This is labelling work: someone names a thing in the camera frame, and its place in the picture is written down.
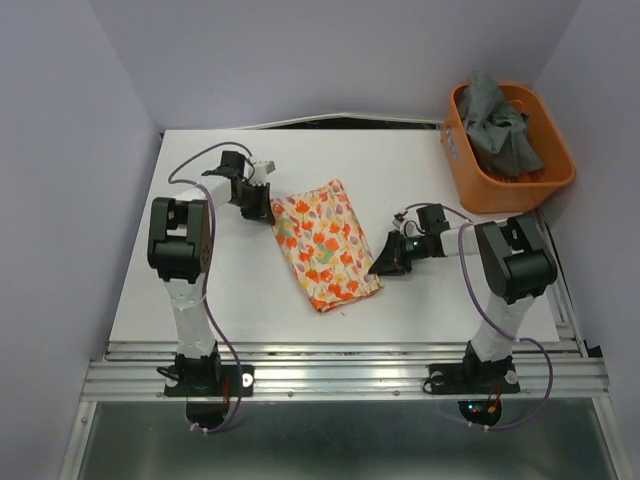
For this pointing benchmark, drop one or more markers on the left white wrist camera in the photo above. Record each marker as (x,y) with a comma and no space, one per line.
(259,172)

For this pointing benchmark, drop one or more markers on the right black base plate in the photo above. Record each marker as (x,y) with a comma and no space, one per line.
(455,379)

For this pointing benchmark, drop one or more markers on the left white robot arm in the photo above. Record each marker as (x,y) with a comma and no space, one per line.
(180,248)

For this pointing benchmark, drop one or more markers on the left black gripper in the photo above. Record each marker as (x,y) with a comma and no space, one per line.
(262,212)

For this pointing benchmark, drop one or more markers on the floral orange skirt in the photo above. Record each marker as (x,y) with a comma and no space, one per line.
(325,246)

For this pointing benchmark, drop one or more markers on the orange plastic basket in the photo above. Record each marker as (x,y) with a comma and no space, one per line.
(480,192)

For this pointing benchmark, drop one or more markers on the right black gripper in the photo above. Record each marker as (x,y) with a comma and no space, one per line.
(391,260)

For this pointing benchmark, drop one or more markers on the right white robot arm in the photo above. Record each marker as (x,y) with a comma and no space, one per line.
(518,267)

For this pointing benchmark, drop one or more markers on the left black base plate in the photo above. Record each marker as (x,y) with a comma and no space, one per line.
(230,384)

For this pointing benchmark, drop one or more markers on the grey skirt in basket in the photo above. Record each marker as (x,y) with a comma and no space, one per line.
(497,131)

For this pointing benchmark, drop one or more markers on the aluminium rail frame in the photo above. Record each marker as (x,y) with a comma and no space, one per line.
(339,395)

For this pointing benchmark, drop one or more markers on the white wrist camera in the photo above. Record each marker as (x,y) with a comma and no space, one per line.
(259,172)
(407,226)

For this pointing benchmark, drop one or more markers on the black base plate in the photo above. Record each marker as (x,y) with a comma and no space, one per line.
(455,379)
(230,384)

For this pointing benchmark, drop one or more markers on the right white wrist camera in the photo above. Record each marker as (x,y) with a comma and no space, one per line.
(407,226)

